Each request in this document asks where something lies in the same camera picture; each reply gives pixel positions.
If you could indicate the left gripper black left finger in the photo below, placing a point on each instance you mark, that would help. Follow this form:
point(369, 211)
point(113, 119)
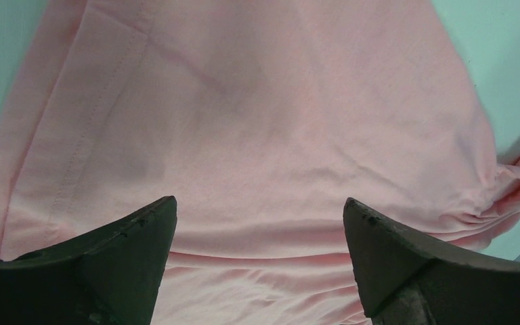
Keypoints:
point(110, 275)

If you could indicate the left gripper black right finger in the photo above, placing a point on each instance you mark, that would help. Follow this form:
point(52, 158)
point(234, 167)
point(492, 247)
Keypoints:
point(405, 276)

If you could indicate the pink t-shirt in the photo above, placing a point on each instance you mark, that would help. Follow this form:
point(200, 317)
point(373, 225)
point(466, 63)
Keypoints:
point(261, 118)

